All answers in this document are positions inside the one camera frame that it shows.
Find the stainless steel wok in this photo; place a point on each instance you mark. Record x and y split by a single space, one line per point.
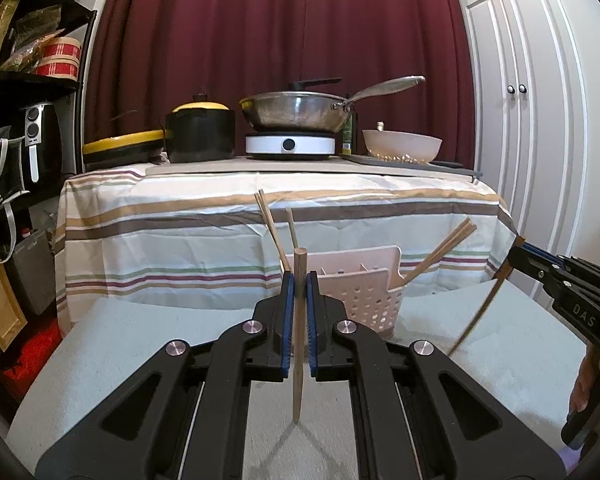
295 110

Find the grey bin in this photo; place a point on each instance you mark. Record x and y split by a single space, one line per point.
32 275

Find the white wardrobe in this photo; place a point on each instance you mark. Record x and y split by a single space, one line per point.
545 135

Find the pink plastic utensil basket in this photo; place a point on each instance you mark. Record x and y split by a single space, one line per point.
360 290

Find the yellow electric griddle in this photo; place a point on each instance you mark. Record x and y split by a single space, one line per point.
120 152

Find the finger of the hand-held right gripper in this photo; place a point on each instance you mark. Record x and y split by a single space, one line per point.
535 265

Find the brown snack bag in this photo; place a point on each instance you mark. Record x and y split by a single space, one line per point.
35 35

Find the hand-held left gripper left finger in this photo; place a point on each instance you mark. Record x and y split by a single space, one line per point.
287 325

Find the black air fryer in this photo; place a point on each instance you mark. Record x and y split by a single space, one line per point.
42 145

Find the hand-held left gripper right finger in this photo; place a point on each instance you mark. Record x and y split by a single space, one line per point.
312 325

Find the black pot with yellow lid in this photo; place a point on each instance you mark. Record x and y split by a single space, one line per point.
200 135

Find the black shelf rack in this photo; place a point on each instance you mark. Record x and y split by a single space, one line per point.
30 85

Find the red bag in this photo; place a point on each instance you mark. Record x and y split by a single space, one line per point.
30 360

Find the green bottle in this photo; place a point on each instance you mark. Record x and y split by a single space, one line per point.
347 135

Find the yellow wooden box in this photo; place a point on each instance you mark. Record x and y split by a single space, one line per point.
0 305

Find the maroon curtain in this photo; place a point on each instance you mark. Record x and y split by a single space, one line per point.
280 25

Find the grey cutting mat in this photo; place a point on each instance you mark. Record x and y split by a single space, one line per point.
460 171

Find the pink colander bowl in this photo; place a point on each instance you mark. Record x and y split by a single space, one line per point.
402 145

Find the white induction cooker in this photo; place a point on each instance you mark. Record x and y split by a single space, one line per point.
270 146

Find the striped tablecloth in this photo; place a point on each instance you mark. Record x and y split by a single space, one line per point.
180 240

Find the red striped round box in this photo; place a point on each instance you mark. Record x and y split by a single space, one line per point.
57 57

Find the person's right hand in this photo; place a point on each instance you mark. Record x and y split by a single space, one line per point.
585 380

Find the beige counter board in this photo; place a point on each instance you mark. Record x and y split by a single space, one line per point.
260 166

